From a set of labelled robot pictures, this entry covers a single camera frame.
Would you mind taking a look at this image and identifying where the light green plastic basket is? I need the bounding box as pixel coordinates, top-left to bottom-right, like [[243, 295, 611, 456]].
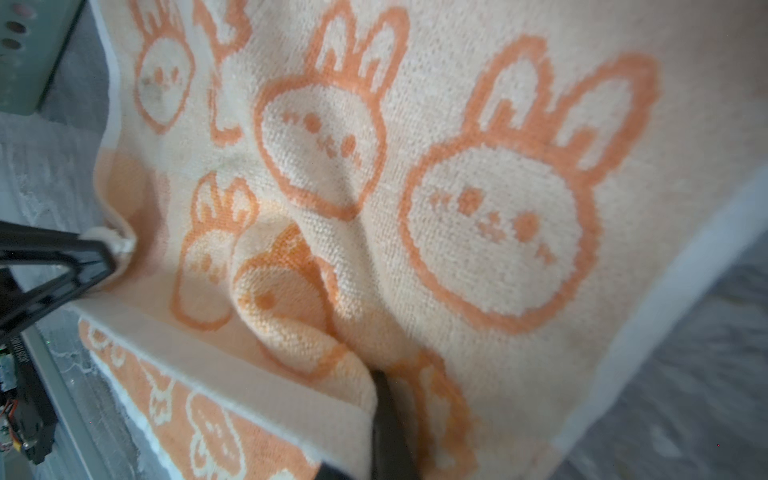
[[1, 0, 82, 116]]

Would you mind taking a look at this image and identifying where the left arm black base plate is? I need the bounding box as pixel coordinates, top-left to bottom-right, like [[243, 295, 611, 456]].
[[1, 336, 58, 465]]

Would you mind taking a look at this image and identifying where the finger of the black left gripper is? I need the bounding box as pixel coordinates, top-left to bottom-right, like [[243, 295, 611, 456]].
[[1, 269, 102, 344], [1, 221, 117, 282]]

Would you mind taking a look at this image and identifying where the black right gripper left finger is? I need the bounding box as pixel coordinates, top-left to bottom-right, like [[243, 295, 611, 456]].
[[315, 463, 352, 480]]

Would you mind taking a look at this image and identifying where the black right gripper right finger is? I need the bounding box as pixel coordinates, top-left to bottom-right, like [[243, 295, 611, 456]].
[[371, 371, 420, 480]]

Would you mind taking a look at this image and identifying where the aluminium mounting rail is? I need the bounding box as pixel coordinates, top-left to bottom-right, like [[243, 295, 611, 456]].
[[21, 327, 111, 479]]

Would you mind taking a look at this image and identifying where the pink orange patterned towel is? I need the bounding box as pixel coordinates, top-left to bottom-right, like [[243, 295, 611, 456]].
[[76, 1, 767, 479]]

